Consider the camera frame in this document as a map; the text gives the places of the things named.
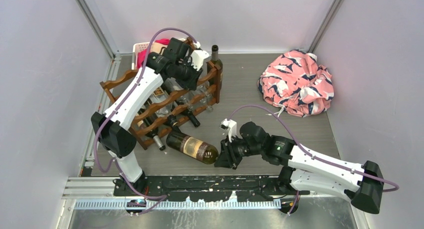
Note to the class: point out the dark green bottle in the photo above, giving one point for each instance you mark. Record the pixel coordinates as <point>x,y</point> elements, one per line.
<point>216,60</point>
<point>189,145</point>

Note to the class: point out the clear bottle with dark cap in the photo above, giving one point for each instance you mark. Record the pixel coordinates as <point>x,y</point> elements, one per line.
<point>158,96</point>

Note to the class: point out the aluminium corner post right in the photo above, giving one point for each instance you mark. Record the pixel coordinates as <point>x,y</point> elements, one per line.
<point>331,13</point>

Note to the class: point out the wooden wine rack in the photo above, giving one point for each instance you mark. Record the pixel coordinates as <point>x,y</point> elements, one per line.
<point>178,98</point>

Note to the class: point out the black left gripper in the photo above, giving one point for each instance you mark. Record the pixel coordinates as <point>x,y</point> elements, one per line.
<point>191,84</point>

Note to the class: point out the red cloth in basket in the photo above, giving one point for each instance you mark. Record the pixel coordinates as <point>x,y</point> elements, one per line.
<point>163,41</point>

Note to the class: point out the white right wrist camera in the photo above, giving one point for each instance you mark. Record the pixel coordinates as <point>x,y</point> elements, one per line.
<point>230,126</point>

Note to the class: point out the aluminium corner post left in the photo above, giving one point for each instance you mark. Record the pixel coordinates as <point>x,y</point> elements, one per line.
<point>88,8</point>

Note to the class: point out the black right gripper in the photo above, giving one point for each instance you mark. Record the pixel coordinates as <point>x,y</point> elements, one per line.
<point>227,155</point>

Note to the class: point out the aluminium corner post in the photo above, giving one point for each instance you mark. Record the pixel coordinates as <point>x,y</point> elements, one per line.
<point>331,13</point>
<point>88,8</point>

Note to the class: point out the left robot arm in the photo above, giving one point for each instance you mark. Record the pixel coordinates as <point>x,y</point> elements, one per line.
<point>177,60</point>

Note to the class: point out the pink shark print cloth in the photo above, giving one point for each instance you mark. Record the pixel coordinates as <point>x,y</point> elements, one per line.
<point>296,84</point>

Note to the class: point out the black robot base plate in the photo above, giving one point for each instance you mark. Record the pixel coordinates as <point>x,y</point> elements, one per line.
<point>218,188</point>

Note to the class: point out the beige folded cloth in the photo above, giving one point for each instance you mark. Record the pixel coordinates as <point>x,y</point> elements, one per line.
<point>159,48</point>

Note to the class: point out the aluminium frame rail front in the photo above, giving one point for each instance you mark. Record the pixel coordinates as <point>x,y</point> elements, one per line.
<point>104,192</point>

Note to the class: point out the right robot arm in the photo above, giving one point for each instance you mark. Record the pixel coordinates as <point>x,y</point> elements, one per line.
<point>303,169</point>

